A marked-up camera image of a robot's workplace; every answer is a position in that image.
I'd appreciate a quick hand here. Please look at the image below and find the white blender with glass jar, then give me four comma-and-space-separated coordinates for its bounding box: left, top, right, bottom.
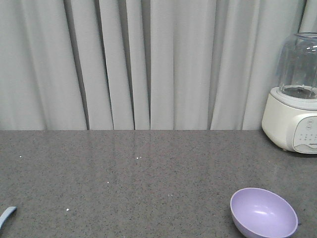
262, 32, 317, 154

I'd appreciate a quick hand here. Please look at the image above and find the purple plastic bowl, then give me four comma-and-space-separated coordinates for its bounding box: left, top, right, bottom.
230, 187, 298, 238

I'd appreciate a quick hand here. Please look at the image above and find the grey white curtain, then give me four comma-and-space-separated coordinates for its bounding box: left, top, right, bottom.
0, 0, 317, 130

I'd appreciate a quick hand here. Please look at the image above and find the light blue plastic spoon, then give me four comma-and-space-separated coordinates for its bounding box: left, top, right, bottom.
0, 206, 17, 229

